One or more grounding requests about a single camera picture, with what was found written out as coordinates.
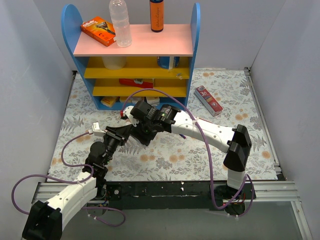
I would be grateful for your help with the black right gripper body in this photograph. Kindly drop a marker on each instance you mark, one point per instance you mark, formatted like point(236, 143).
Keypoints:
point(145, 136)

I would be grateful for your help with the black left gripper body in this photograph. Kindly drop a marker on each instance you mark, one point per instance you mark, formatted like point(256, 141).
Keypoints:
point(115, 135)

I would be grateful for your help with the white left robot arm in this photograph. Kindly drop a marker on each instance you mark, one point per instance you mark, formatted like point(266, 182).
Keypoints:
point(47, 220)

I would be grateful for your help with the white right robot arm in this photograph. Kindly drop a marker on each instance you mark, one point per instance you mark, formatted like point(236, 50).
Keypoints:
point(234, 142)

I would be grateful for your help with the white orange soap box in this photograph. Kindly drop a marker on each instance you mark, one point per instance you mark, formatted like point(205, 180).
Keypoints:
point(135, 100)

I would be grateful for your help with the yellow orange box on shelf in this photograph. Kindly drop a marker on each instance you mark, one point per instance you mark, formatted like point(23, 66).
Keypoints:
point(109, 101)

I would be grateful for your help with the red box on shelf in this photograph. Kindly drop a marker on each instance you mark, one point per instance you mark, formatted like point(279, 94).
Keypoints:
point(147, 83)

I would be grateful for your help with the blue and yellow shelf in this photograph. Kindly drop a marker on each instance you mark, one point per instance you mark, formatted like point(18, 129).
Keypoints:
point(172, 86)

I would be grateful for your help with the white cup on shelf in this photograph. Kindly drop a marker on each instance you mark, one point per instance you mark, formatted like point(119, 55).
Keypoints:
point(114, 62)

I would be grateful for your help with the red toothpaste box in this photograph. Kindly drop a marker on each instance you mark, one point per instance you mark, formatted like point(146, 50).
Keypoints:
point(206, 98)

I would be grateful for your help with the blue white box on shelf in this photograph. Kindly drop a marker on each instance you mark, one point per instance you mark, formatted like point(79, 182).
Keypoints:
point(168, 62)

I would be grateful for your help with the orange razor box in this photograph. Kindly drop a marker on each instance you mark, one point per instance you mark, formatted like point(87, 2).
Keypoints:
point(100, 30)

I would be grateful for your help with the clear plastic bottle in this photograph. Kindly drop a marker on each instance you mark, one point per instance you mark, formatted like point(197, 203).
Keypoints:
point(120, 20)

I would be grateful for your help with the orange cologne bottle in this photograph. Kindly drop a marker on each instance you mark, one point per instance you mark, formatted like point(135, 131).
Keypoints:
point(156, 15)

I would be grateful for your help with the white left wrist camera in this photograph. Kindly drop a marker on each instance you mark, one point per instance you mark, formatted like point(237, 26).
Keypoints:
point(95, 130)

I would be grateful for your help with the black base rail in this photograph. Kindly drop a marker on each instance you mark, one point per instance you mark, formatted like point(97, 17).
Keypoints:
point(159, 195)

